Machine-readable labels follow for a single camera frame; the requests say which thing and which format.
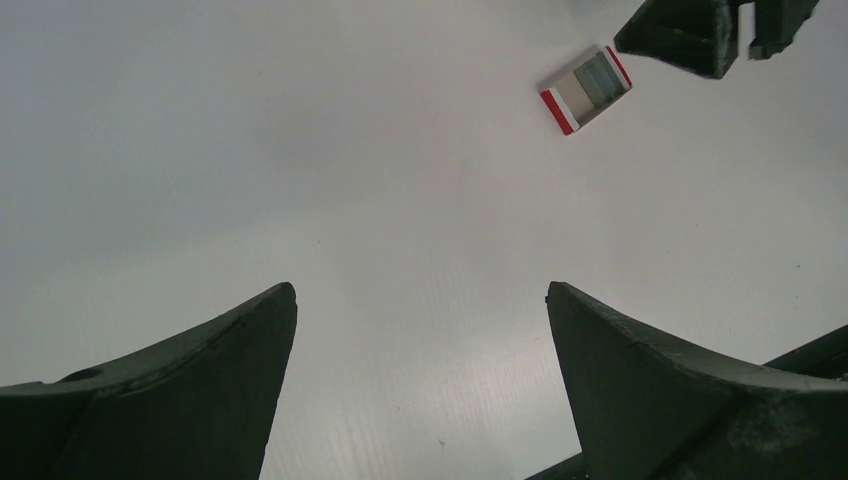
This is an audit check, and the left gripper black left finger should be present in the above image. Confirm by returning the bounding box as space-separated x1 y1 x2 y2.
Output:
1 282 298 479

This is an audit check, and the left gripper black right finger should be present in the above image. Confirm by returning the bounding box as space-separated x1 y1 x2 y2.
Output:
545 282 847 479

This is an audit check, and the staple box tray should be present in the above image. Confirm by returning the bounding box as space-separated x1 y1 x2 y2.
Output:
538 44 633 136

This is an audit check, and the silver staple strip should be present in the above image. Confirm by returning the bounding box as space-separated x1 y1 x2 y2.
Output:
574 63 606 109
588 52 626 102

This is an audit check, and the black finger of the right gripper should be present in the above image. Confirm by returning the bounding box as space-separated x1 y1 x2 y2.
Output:
748 0 819 60
614 0 739 80

